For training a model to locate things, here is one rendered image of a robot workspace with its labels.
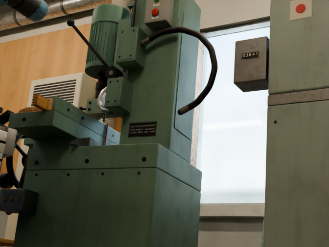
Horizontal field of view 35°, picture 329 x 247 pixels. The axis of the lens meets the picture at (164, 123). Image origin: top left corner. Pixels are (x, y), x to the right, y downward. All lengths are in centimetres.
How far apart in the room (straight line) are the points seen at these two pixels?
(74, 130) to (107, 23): 56
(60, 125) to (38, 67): 278
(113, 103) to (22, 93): 279
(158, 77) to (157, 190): 48
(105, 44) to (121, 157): 61
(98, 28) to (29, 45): 260
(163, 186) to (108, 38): 77
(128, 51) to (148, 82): 15
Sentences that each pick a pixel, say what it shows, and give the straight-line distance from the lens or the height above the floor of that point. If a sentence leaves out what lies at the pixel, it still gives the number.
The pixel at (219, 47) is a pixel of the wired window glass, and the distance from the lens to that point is 388.
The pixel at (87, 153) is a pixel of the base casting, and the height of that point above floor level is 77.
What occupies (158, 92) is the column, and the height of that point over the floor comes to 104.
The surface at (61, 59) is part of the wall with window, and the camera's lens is 461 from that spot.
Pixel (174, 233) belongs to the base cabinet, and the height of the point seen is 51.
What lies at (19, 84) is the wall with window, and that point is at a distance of 485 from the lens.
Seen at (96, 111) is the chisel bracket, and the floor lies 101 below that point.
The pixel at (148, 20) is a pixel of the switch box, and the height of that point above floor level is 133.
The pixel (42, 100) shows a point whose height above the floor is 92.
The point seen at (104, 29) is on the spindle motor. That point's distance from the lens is 237.
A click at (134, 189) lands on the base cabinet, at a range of 186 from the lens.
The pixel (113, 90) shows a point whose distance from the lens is 206.
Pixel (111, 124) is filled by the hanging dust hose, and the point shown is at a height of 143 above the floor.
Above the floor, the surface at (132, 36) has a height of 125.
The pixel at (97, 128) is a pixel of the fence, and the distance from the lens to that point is 221.
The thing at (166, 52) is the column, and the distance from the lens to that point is 213.
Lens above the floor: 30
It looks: 18 degrees up
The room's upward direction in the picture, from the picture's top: 5 degrees clockwise
